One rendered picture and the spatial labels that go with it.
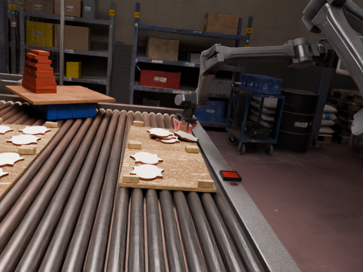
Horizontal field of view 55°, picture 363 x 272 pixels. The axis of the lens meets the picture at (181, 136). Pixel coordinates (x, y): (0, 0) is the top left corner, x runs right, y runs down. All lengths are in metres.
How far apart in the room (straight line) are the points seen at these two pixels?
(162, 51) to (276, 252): 5.01
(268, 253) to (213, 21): 5.06
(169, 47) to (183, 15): 0.82
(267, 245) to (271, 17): 5.94
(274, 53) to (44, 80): 1.38
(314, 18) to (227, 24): 4.86
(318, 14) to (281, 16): 5.80
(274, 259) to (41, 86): 1.70
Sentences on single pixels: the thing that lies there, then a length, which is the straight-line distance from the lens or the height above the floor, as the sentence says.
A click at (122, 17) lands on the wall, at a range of 6.39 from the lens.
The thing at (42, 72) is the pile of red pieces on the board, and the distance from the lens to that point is 2.26.
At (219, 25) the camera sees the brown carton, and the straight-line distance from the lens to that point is 5.85.
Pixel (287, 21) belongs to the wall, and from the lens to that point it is 6.87.
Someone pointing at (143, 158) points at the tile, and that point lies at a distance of 1.47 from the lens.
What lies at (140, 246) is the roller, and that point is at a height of 0.92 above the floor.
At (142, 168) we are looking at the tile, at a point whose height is 0.95.
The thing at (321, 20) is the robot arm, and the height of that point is 1.53.
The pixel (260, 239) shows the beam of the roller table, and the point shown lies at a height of 0.92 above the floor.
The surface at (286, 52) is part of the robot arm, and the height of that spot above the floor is 1.44.
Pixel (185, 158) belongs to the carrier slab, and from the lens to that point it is 1.56.
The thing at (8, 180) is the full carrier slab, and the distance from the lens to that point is 1.29.
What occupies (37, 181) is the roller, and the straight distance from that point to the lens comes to 1.32.
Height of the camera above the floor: 1.44
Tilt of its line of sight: 15 degrees down
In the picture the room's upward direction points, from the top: 6 degrees clockwise
